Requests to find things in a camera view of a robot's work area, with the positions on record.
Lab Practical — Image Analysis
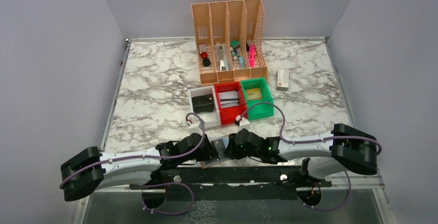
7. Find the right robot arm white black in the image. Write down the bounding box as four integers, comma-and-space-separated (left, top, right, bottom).
225, 124, 382, 186

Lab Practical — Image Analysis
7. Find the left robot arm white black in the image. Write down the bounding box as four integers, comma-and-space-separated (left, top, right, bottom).
60, 133, 218, 202

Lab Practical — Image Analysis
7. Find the black card stack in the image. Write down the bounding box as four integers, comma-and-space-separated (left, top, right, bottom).
191, 94, 215, 114

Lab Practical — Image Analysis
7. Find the white card stack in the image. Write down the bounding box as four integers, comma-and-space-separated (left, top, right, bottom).
218, 91, 240, 109

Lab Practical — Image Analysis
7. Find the gold card stack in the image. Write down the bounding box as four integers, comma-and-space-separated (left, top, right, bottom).
245, 88, 262, 101

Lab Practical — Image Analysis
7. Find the red plastic bin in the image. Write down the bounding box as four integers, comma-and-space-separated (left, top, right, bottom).
214, 82, 247, 125

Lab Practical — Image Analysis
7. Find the white plastic bin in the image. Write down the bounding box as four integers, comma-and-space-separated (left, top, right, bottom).
188, 86, 221, 128

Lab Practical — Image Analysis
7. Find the green plastic bin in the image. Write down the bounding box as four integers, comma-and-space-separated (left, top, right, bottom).
240, 77, 274, 120

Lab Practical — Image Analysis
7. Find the blue white marker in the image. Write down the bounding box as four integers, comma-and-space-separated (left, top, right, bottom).
238, 56, 245, 69

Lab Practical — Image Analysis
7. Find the white red small box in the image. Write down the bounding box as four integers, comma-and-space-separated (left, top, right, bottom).
276, 68, 289, 91

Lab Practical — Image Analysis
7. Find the red black small object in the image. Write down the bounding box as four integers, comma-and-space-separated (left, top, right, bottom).
200, 52, 211, 67

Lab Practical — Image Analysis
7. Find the pink highlighter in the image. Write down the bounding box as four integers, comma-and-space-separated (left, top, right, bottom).
247, 43, 256, 68

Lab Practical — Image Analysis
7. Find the teal capped marker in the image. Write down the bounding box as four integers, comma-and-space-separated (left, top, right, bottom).
230, 40, 240, 60

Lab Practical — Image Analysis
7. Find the peach desk file organizer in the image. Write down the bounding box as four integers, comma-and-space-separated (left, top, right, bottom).
191, 0, 268, 86

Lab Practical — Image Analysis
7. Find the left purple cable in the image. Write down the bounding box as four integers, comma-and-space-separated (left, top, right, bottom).
59, 112, 207, 216

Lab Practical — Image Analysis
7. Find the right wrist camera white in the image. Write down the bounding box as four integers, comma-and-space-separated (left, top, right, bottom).
237, 117, 251, 132

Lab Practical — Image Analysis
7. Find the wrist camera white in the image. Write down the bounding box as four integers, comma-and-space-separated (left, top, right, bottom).
237, 117, 251, 132
188, 120, 205, 136

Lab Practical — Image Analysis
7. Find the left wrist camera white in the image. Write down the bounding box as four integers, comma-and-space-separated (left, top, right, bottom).
188, 120, 205, 136

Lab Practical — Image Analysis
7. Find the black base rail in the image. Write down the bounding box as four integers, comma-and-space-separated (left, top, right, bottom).
129, 166, 332, 201

